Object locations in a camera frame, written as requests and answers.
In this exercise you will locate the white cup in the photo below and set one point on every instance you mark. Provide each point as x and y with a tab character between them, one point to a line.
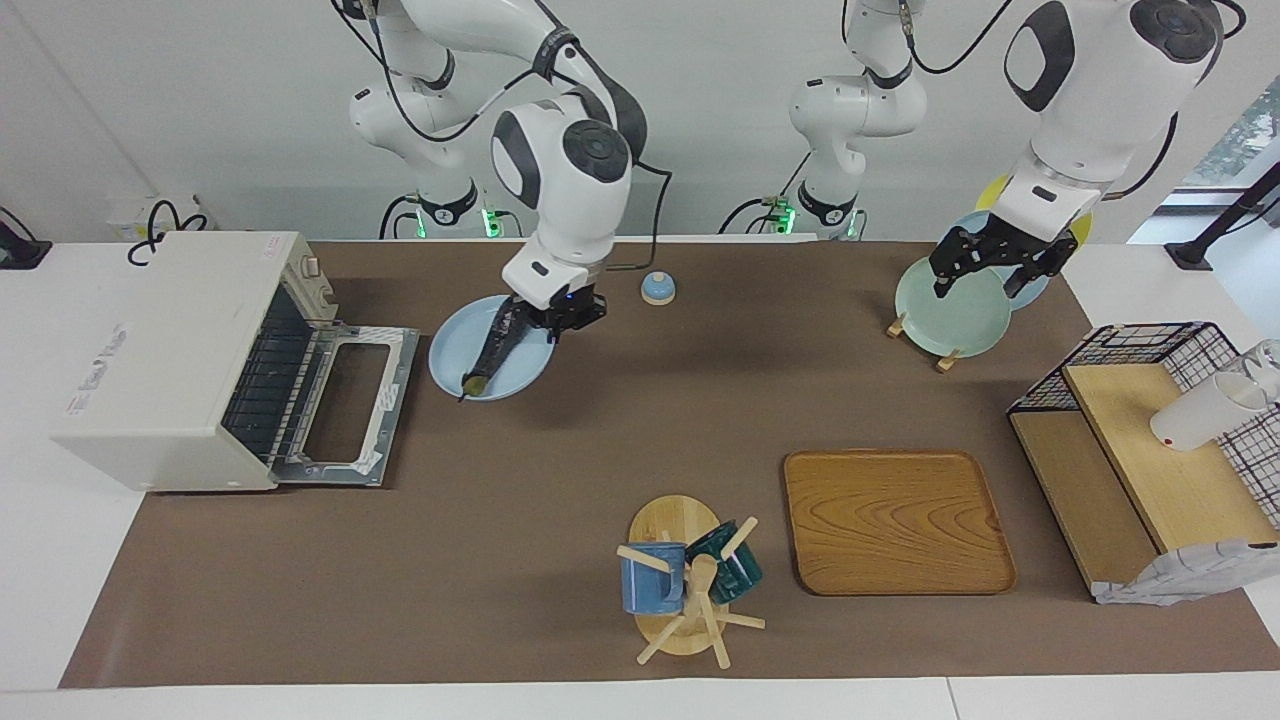
1195	415

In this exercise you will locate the light blue serving plate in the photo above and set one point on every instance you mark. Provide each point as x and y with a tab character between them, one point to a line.
455	350

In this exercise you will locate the beige toaster oven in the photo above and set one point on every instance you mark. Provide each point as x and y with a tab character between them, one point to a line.
170	340

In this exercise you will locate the clear glass cup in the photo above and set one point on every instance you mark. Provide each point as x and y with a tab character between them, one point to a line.
1268	360

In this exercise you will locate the wooden plate rack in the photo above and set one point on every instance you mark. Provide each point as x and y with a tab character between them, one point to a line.
945	362

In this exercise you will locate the toaster oven glass door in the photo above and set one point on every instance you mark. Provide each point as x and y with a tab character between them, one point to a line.
392	425

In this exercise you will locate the wooden tray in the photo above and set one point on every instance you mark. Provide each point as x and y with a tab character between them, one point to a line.
900	520

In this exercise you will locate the black desk clamp mount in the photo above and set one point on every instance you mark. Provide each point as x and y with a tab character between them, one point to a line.
1215	230
20	250

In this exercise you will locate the blue mug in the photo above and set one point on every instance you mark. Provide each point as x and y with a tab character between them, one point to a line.
650	590

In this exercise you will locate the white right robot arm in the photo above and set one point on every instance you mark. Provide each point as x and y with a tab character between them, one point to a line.
570	190

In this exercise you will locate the pale green plate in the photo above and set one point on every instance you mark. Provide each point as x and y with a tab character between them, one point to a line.
955	310

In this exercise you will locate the grey white patterned cloth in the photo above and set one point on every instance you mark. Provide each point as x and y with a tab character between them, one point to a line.
1190	575

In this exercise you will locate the wooden mug tree stand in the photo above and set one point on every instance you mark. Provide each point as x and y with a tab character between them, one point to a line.
672	520

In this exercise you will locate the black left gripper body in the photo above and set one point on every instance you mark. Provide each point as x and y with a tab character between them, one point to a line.
1000	250

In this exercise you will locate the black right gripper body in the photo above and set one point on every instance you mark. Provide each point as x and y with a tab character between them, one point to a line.
575	308

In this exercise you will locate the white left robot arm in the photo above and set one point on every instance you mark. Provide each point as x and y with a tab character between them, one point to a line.
1090	110

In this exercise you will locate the yellow plate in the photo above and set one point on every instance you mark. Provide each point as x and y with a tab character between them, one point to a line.
1082	225

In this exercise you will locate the light blue racked plate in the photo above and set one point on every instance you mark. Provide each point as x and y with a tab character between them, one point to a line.
1035	285

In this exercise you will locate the white wall box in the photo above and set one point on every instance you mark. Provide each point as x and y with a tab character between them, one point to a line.
125	215

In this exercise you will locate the brown table mat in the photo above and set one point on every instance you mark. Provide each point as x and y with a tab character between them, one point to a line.
500	560

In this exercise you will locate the dark purple eggplant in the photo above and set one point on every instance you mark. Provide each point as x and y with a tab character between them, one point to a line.
495	350

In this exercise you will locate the dark green mug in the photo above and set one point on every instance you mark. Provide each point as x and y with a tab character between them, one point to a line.
740	575

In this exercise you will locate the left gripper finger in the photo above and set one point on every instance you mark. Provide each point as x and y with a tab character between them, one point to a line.
940	285
1018	282

